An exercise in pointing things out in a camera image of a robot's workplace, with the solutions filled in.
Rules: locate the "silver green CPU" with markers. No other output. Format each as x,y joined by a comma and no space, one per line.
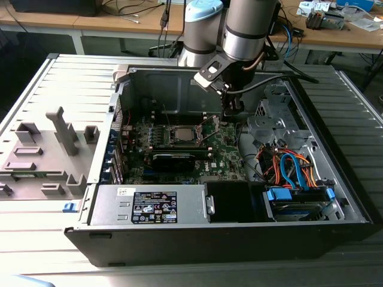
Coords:
184,134

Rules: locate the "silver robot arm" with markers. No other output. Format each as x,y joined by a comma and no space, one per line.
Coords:
243,39

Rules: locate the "CPU socket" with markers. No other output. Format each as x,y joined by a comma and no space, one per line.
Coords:
195,134

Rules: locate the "thin metal locking lever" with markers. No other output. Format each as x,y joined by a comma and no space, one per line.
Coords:
167,115

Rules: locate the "dark CPU cooler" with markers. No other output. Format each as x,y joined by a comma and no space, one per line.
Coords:
313,19

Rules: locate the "silver drive cage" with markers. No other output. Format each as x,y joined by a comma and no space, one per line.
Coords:
279,124

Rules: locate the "green motherboard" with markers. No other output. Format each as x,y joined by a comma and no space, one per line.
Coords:
223,146

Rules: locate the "green RAM stick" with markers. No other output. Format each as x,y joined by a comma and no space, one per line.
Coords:
202,151

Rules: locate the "wooden desk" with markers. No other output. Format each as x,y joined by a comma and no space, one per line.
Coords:
329,37
45,22

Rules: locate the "silver metal device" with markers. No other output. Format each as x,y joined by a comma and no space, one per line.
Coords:
333,21

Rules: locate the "grey case latch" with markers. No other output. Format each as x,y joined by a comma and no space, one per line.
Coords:
121,74

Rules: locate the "blue disk carrier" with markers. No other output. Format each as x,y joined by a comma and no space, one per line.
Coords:
276,195

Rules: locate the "blue box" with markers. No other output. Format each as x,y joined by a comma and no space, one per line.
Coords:
356,3

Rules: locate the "hard disk drive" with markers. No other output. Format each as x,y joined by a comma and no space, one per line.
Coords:
299,213

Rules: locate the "black silver PC case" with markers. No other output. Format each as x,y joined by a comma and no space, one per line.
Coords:
194,248

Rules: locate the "grey power supply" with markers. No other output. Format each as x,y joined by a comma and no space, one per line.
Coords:
110,209

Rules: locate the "black box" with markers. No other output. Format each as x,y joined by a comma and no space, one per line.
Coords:
54,7

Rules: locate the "grey parts rack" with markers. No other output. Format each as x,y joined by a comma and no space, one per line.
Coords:
45,140

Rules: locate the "blue plastic clip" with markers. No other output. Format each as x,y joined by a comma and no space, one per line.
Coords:
69,207

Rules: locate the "pale blue rounded object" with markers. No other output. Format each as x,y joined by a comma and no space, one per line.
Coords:
18,281

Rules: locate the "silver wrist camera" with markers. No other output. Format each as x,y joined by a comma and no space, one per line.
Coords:
205,80

